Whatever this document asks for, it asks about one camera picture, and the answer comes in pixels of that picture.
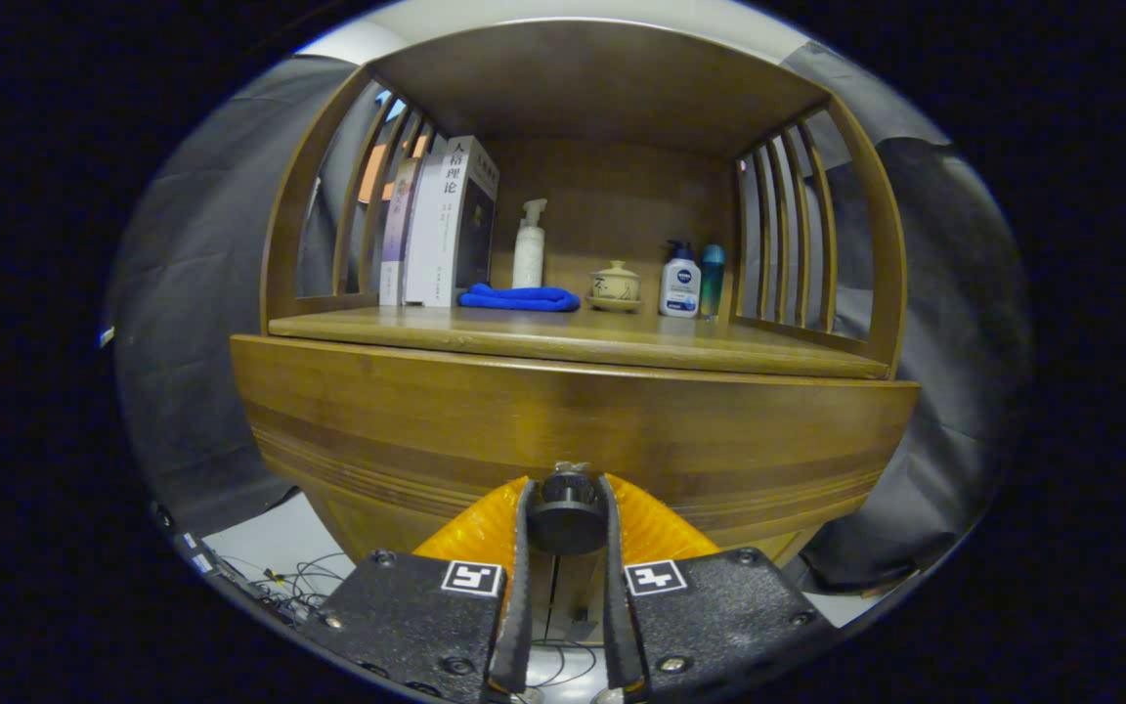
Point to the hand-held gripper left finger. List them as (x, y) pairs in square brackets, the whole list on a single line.
[(520, 587)]

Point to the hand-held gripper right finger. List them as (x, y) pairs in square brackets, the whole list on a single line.
[(616, 606)]

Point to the black round drawer knob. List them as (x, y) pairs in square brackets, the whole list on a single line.
[(568, 513)]

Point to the wooden drawer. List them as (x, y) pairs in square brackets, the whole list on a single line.
[(426, 420)]

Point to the wooden countertop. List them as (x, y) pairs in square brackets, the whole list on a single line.
[(573, 337)]

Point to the wooden cabinet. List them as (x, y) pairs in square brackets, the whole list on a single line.
[(602, 88)]

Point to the blue folded cloth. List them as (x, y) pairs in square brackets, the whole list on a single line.
[(519, 297)]

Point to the beige lidded tea cup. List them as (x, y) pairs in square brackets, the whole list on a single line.
[(615, 286)]

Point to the white blue lotion bottle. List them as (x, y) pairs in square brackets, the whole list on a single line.
[(680, 284)]

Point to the white pump bottle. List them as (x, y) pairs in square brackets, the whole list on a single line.
[(529, 249)]

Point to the teal slim bottle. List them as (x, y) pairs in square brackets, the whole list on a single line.
[(712, 279)]

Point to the thick white portrait book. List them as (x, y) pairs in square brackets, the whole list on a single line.
[(446, 225)]

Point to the thin pale purple book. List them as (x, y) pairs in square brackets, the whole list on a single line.
[(395, 235)]

